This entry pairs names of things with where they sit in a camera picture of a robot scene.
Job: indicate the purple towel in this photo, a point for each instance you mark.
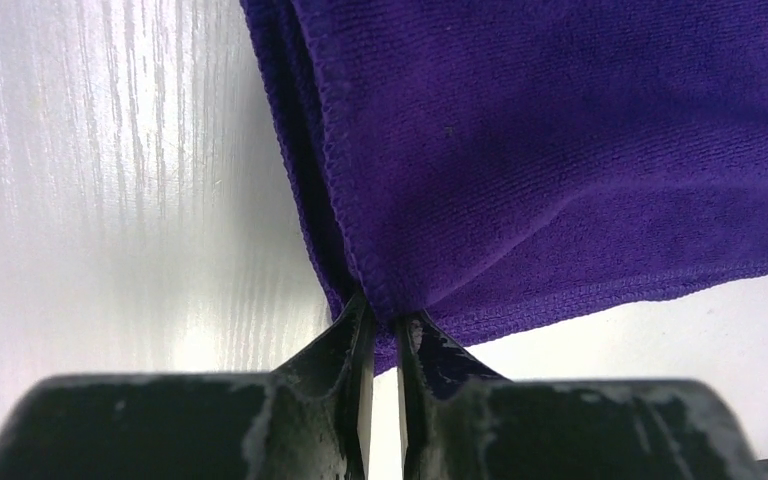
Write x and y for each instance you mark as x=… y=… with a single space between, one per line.
x=506 y=165

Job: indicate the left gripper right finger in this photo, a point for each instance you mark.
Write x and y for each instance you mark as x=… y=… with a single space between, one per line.
x=443 y=410

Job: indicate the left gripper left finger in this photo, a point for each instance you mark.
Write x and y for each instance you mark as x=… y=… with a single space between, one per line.
x=321 y=425

